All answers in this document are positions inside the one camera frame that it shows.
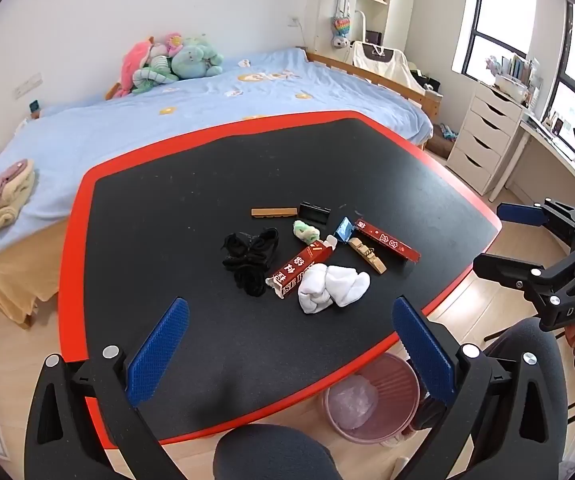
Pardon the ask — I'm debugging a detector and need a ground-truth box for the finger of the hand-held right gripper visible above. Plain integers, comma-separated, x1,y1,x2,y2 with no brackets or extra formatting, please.
472,247,575,291
496,199,575,241

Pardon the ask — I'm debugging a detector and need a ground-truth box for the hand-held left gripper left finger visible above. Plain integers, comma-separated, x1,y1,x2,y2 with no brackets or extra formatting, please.
24,297,190,480

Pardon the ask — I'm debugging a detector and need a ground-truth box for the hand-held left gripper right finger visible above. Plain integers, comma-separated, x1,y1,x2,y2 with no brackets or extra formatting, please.
391,296,568,480

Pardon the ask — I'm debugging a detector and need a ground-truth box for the pink plastic bin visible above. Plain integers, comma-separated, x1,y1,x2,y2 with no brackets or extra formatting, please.
323,352,421,444

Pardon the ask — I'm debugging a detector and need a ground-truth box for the white sock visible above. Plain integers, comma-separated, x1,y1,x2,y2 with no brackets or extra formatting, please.
297,264,371,315

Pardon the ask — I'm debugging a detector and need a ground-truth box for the wooden clip with metal spring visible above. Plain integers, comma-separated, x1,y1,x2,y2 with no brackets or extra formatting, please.
347,236,387,275

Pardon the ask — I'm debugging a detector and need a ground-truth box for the long slim red box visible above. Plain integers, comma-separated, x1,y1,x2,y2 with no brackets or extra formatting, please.
355,218,421,264

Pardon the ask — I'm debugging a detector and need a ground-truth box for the black sock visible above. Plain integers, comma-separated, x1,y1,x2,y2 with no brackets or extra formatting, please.
222,227,281,297

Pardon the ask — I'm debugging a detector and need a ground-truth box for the blue foil packet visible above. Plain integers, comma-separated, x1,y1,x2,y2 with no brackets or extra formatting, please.
334,217,356,244

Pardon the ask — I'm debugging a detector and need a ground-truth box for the green white wrapper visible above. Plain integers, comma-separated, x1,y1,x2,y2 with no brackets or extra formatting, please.
292,220,321,246

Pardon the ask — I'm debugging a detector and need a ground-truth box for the brown wooden strip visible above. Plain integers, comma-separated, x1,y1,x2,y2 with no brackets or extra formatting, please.
251,206,298,219

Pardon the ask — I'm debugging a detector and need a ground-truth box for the white desk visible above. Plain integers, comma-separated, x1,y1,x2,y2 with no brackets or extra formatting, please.
492,112,575,211

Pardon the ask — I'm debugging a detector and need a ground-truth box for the white drawer unit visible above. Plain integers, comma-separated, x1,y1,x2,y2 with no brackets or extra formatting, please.
446,80,525,196

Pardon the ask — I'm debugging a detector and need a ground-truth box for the row of books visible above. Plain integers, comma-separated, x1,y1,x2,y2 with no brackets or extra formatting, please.
500,52,543,106

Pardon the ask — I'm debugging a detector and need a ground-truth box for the person's left leg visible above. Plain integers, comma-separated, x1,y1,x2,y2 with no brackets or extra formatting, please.
212,424,338,480

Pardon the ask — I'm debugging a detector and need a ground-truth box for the wooden bed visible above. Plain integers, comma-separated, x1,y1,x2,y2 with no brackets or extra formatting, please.
0,47,443,331

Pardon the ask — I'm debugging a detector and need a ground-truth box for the black bag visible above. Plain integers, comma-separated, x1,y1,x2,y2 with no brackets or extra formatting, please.
410,72,443,96

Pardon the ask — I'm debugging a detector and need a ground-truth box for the red table with black top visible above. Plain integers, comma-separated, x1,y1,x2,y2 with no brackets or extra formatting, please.
58,110,502,448

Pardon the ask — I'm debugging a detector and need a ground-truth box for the white tote bag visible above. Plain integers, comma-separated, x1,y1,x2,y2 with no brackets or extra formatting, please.
350,41,413,86

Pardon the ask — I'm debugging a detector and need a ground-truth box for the black framed window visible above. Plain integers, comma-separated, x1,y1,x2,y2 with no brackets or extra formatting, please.
450,0,575,151

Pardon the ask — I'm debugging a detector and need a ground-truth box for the light blue printed blanket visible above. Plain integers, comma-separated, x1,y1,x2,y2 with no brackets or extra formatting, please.
0,50,434,268

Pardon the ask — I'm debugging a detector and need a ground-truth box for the hanging rainbow plush toy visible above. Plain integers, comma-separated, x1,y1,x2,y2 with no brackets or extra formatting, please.
331,15,352,51

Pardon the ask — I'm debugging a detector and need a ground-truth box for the green striped plush toy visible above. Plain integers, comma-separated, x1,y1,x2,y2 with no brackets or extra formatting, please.
132,52,181,95

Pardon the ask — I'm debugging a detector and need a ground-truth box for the teal plush toy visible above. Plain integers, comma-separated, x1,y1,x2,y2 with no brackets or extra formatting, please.
170,35,225,80

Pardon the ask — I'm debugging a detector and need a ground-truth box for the pink flower plush toy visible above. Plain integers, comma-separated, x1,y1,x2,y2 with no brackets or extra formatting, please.
160,32,184,58

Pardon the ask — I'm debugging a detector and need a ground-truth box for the white wall shelf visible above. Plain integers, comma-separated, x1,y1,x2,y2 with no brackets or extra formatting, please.
312,0,408,61

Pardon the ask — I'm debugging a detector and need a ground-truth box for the wide white wall socket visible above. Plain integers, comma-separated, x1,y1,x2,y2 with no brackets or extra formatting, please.
15,76,43,98

